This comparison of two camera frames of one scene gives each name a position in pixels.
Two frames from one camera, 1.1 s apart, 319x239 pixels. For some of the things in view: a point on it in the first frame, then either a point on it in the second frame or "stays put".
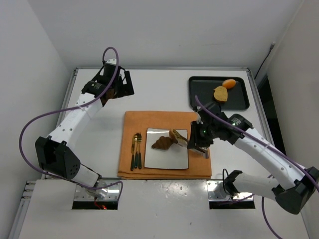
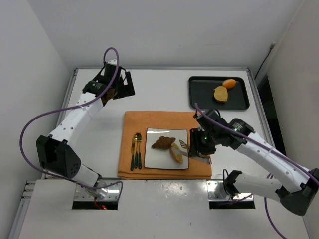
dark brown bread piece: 163,143 stays put
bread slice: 221,93 stays put
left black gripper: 123,83 stays put
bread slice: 177,138 to 179,158
